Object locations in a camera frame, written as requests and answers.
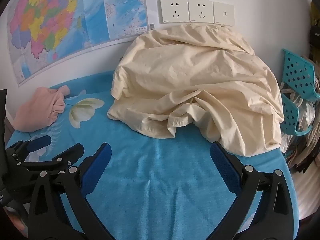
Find pink cloth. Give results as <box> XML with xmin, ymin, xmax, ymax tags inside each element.
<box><xmin>12</xmin><ymin>85</ymin><xmax>70</xmax><ymax>133</ymax></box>

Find blue floral blanket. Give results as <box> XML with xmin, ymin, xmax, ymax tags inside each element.
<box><xmin>5</xmin><ymin>71</ymin><xmax>300</xmax><ymax>240</ymax></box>

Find colourful wall map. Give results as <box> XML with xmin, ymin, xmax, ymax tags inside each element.
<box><xmin>6</xmin><ymin>0</ymin><xmax>155</xmax><ymax>88</ymax></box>

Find white wall plate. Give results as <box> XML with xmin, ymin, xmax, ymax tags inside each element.
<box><xmin>213</xmin><ymin>1</ymin><xmax>235</xmax><ymax>27</ymax></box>

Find teal plastic basket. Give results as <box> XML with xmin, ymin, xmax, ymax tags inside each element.
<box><xmin>279</xmin><ymin>49</ymin><xmax>320</xmax><ymax>137</ymax></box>

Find white wall socket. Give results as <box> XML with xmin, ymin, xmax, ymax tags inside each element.
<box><xmin>157</xmin><ymin>0</ymin><xmax>189</xmax><ymax>23</ymax></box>
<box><xmin>187</xmin><ymin>0</ymin><xmax>215</xmax><ymax>23</ymax></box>

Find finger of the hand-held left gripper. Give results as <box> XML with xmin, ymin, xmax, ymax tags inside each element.
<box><xmin>21</xmin><ymin>143</ymin><xmax>85</xmax><ymax>172</ymax></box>
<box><xmin>6</xmin><ymin>135</ymin><xmax>52</xmax><ymax>159</ymax></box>

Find cream bed sheet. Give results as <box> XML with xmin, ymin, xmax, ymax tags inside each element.
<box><xmin>107</xmin><ymin>23</ymin><xmax>285</xmax><ymax>157</ymax></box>

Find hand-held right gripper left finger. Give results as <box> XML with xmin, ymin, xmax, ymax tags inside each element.
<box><xmin>28</xmin><ymin>142</ymin><xmax>118</xmax><ymax>240</ymax></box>

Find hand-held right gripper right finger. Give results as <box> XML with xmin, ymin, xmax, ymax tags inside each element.
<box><xmin>210</xmin><ymin>141</ymin><xmax>293</xmax><ymax>240</ymax></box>

